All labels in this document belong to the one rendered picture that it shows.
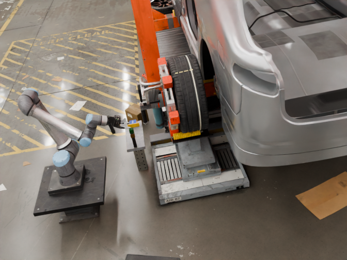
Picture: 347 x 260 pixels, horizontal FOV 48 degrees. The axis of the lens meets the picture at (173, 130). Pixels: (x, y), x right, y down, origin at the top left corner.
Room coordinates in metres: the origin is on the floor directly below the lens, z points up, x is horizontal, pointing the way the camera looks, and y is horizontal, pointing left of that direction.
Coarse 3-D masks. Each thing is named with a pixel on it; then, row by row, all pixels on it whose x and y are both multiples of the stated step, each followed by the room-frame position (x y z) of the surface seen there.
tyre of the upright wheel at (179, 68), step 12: (168, 60) 2.98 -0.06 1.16; (180, 60) 2.92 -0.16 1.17; (192, 60) 2.87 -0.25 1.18; (168, 72) 3.19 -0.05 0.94; (180, 72) 2.76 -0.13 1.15; (180, 84) 2.67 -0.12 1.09; (192, 84) 2.67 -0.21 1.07; (180, 96) 2.61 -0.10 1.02; (192, 96) 2.61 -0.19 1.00; (204, 96) 2.61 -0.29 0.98; (180, 108) 2.58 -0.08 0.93; (192, 108) 2.58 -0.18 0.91; (204, 108) 2.58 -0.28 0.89; (180, 120) 2.61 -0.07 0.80; (192, 120) 2.58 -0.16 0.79; (204, 120) 2.59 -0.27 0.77
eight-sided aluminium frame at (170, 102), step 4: (164, 64) 3.00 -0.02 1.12; (160, 68) 2.95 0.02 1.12; (164, 68) 2.97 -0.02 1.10; (160, 72) 2.92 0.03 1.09; (172, 96) 2.66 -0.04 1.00; (168, 100) 2.64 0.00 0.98; (172, 100) 2.64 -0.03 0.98; (168, 104) 2.63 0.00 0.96; (172, 104) 2.63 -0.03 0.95; (168, 108) 2.63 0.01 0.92; (172, 108) 3.02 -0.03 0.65; (168, 112) 2.66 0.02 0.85; (168, 116) 2.95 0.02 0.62; (176, 124) 2.63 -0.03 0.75; (172, 128) 2.72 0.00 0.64; (176, 128) 2.75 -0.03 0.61
